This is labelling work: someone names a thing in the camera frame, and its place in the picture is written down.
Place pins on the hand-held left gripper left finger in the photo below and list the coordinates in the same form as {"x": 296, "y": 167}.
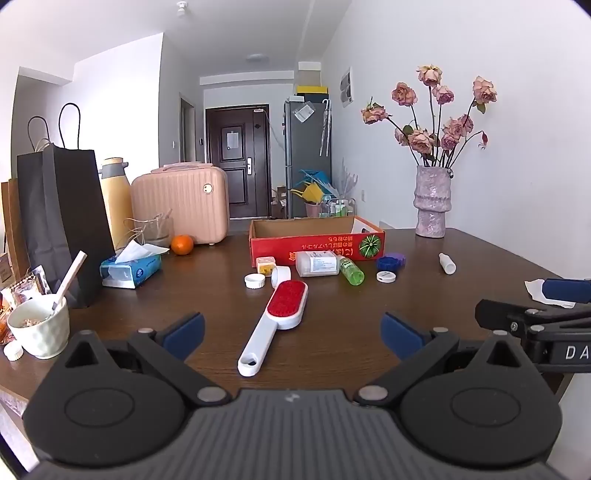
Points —
{"x": 184, "y": 333}

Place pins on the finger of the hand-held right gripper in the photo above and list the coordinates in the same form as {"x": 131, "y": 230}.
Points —
{"x": 496, "y": 311}
{"x": 565, "y": 290}

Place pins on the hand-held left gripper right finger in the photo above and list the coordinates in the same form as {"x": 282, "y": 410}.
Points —
{"x": 400, "y": 334}

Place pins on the small white bottle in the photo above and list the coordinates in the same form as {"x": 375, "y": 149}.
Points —
{"x": 447, "y": 263}

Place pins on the blue gear-shaped cap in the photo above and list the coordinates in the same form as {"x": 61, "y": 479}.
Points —
{"x": 385, "y": 264}

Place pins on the green spray bottle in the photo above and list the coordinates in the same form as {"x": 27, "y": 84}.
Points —
{"x": 352, "y": 271}

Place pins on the small pink-lidded yellow container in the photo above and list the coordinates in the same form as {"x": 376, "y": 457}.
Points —
{"x": 266, "y": 266}

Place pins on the red and white lint brush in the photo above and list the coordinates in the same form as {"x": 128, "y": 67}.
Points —
{"x": 286, "y": 300}

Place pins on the white pill bottle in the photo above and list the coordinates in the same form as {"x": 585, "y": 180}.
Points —
{"x": 318, "y": 264}

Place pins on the white tape roll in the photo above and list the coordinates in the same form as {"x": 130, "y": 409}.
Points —
{"x": 280, "y": 276}

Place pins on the red cardboard box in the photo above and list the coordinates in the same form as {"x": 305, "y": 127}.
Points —
{"x": 318, "y": 244}

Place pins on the white crumpled tissue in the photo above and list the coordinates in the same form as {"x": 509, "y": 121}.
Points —
{"x": 535, "y": 290}

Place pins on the white round lid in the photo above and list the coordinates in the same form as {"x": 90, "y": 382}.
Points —
{"x": 386, "y": 277}

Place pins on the blue tissue pack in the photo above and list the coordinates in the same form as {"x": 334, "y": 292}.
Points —
{"x": 134, "y": 272}

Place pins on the white jar lid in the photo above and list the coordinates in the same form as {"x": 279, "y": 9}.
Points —
{"x": 255, "y": 280}

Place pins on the orange fruit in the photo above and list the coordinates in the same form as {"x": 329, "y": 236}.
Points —
{"x": 182, "y": 244}

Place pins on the glass jar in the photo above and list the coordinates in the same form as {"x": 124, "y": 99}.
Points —
{"x": 159, "y": 234}

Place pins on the purple ceramic vase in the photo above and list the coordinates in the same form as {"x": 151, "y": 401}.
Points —
{"x": 431, "y": 203}

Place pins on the white spoon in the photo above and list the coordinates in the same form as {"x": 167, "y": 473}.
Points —
{"x": 70, "y": 276}

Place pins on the pink suitcase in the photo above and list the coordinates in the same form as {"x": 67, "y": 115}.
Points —
{"x": 180, "y": 203}

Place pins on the white ribbed bowl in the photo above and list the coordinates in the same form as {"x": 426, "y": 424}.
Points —
{"x": 41, "y": 333}

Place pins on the yellow thermos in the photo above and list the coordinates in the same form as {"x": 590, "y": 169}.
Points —
{"x": 117, "y": 203}

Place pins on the pink bucket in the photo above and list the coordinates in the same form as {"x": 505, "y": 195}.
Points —
{"x": 312, "y": 210}

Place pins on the dark brown door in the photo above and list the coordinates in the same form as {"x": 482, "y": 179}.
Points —
{"x": 238, "y": 184}

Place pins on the snack packet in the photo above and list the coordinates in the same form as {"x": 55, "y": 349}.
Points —
{"x": 27, "y": 288}

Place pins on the white feather decoration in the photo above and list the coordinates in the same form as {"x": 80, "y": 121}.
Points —
{"x": 348, "y": 180}

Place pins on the yellow watering can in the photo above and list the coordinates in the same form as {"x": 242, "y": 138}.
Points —
{"x": 314, "y": 193}

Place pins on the white bottle cap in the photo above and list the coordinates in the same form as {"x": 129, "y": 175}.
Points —
{"x": 13, "y": 351}

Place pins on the black paper bag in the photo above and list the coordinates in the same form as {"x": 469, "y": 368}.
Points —
{"x": 64, "y": 207}

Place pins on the dried pink rose bouquet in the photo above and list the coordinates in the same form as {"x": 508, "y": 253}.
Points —
{"x": 420, "y": 141}

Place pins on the paper notice on door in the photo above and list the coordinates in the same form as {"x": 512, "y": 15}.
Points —
{"x": 233, "y": 140}

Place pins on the brown paper bag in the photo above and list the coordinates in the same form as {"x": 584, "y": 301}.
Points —
{"x": 11, "y": 221}

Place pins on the grey refrigerator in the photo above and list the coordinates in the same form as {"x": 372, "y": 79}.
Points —
{"x": 304, "y": 152}

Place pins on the white folded umbrella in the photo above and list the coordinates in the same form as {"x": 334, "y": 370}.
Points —
{"x": 325, "y": 129}

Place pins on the paper sheet on refrigerator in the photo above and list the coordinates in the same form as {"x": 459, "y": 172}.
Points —
{"x": 304, "y": 112}

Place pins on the yellow box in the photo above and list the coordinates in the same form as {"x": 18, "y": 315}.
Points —
{"x": 311, "y": 91}

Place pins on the round ceiling light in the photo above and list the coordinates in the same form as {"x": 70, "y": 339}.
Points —
{"x": 256, "y": 57}

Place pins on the white ceiling fixture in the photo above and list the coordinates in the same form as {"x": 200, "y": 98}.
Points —
{"x": 182, "y": 6}

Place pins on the interior doorway frame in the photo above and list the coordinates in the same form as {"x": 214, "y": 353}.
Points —
{"x": 182, "y": 129}

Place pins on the wall picture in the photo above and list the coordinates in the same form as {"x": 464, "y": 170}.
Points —
{"x": 345, "y": 87}

